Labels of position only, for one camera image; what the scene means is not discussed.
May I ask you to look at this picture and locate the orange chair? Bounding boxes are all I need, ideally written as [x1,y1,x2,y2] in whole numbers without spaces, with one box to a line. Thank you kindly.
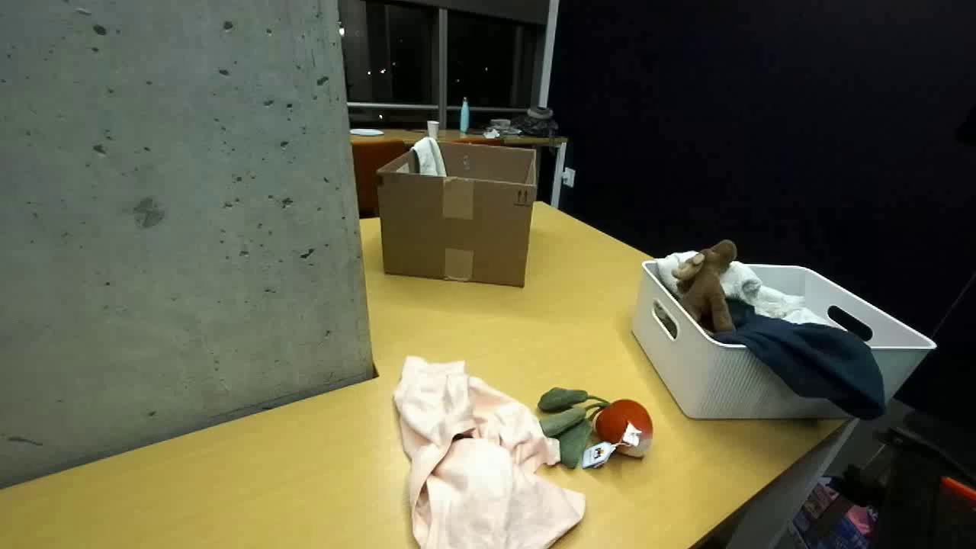
[351,141,413,219]

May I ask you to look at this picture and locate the white plastic bin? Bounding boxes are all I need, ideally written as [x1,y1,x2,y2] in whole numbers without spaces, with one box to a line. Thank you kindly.
[629,260,941,424]

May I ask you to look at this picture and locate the navy blue cloth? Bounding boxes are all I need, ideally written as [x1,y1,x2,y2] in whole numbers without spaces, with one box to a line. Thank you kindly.
[723,295,889,422]

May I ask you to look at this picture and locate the brown plush cloth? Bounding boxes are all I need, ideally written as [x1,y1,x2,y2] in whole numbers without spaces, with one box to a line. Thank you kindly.
[673,237,743,334]

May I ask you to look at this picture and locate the white cloth in cardboard box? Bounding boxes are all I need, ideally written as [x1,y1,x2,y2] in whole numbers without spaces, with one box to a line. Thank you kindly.
[409,134,453,179]

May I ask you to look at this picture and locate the red radish toy green leaves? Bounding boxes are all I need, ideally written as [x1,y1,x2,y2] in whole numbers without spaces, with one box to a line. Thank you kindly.
[534,384,657,472]

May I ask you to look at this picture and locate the peach t-shirt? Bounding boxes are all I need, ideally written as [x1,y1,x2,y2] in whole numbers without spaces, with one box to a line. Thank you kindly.
[391,352,590,549]

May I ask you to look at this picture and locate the brown cardboard box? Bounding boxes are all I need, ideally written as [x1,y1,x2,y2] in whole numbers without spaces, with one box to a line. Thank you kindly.
[374,141,540,290]

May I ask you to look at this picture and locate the window with metal frame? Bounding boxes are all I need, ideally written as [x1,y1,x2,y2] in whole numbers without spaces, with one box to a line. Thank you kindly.
[339,0,561,115]

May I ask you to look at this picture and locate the dark bag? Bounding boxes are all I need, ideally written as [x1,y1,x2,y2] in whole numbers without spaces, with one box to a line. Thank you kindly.
[485,103,561,141]

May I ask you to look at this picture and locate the white crumpled cloth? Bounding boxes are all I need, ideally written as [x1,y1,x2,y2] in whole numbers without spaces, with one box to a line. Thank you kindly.
[652,251,842,329]

